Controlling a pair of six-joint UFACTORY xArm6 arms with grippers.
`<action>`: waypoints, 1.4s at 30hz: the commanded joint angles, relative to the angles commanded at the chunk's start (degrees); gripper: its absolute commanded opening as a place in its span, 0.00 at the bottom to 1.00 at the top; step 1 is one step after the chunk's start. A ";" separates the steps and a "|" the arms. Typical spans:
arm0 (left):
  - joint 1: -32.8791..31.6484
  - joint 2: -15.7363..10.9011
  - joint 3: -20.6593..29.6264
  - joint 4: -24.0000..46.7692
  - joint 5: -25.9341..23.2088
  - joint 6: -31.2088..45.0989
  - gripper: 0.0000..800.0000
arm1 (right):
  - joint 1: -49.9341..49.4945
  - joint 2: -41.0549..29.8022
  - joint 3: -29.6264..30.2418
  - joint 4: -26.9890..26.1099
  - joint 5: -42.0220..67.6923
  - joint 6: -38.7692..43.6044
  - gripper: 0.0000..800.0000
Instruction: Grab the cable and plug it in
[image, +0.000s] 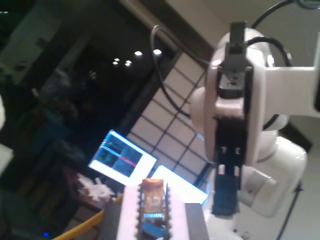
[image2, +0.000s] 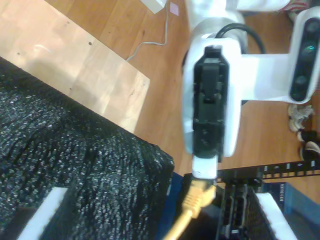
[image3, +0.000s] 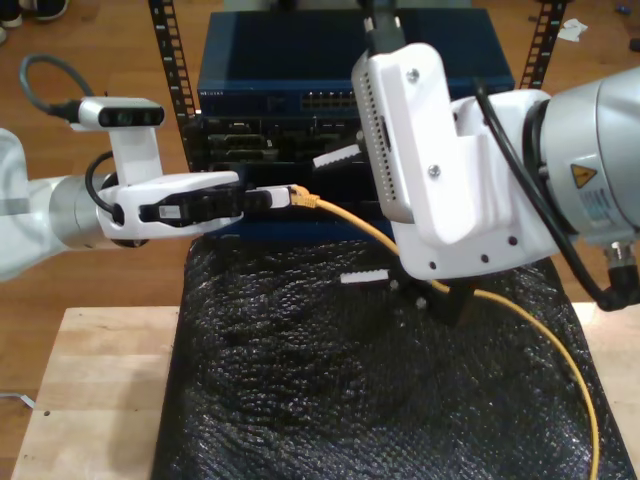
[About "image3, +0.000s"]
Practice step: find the white crumpled paper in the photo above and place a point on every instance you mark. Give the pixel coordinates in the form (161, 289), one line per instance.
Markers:
(572, 30)

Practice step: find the black rack shelf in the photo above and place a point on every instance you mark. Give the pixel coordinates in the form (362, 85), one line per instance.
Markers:
(350, 190)

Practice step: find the black perforated rack post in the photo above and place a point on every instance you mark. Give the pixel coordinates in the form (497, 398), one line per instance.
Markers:
(542, 40)
(167, 40)

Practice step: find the black bubble mat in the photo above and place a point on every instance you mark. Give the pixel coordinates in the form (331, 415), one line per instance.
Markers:
(300, 400)

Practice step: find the small blue object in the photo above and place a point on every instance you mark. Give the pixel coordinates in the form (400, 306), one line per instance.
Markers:
(623, 8)

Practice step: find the blue network switch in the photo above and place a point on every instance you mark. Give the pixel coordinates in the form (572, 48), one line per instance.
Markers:
(275, 50)

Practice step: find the person's dark shoe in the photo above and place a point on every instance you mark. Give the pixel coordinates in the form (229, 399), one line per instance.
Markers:
(50, 7)

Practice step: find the grey flat strip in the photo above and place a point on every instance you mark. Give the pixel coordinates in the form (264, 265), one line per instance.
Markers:
(17, 397)

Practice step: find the black rack server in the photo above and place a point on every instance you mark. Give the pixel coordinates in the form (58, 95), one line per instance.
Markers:
(240, 145)

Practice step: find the blue base plate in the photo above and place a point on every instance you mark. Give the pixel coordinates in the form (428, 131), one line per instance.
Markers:
(300, 232)

